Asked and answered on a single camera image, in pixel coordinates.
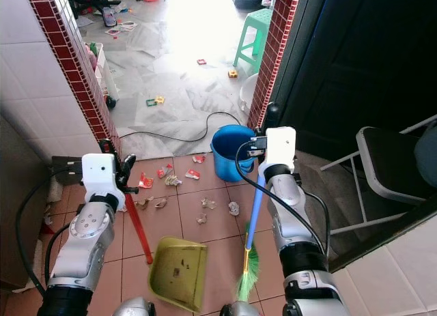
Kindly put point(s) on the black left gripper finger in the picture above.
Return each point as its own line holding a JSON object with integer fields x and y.
{"x": 128, "y": 168}

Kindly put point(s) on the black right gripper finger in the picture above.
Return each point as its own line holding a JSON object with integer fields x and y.
{"x": 259, "y": 132}

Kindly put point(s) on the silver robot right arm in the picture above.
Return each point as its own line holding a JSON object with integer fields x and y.
{"x": 293, "y": 220}

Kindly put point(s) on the red snack wrapper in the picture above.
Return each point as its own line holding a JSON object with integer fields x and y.
{"x": 146, "y": 181}
{"x": 192, "y": 173}
{"x": 198, "y": 159}
{"x": 164, "y": 170}

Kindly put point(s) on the blue plastic bucket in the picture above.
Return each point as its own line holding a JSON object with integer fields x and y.
{"x": 232, "y": 162}

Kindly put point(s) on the white plastic basin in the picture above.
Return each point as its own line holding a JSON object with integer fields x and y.
{"x": 248, "y": 95}

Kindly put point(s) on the beige crumpled paper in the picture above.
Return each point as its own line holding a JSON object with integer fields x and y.
{"x": 174, "y": 181}

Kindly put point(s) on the dark grey square board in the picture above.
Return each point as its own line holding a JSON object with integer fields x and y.
{"x": 68, "y": 169}

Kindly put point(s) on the small orange toy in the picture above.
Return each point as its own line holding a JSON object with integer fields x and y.
{"x": 233, "y": 74}

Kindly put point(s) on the white crumpled paper ball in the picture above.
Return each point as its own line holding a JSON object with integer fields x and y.
{"x": 233, "y": 208}

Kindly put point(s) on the green and yellow toy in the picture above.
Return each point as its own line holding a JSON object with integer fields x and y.
{"x": 155, "y": 101}

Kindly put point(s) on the brown paper scrap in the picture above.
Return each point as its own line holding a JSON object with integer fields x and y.
{"x": 209, "y": 203}
{"x": 201, "y": 218}

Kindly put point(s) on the white plastic container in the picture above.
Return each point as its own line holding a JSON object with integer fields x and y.
{"x": 102, "y": 74}

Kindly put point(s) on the grey metal cabinet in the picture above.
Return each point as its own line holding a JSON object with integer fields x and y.
{"x": 22, "y": 207}

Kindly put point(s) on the green plastic stool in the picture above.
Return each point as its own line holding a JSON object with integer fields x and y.
{"x": 259, "y": 19}

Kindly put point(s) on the silver robot left leg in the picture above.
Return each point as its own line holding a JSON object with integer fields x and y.
{"x": 134, "y": 308}

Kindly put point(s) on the silver robot leg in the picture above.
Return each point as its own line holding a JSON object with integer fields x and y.
{"x": 244, "y": 310}
{"x": 134, "y": 308}

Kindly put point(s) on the dark wooden door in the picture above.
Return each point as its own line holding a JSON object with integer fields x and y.
{"x": 362, "y": 56}

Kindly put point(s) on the black folding chair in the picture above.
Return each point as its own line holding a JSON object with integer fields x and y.
{"x": 389, "y": 159}

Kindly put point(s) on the silver robot right leg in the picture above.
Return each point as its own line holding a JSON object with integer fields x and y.
{"x": 244, "y": 310}

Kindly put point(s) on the dark blue cushion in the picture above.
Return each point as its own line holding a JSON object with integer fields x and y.
{"x": 427, "y": 155}

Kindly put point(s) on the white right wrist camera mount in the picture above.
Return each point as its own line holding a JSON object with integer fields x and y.
{"x": 281, "y": 149}

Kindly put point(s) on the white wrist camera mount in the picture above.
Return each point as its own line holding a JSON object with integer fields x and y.
{"x": 102, "y": 174}
{"x": 281, "y": 149}

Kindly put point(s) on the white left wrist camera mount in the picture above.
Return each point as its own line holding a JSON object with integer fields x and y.
{"x": 102, "y": 174}

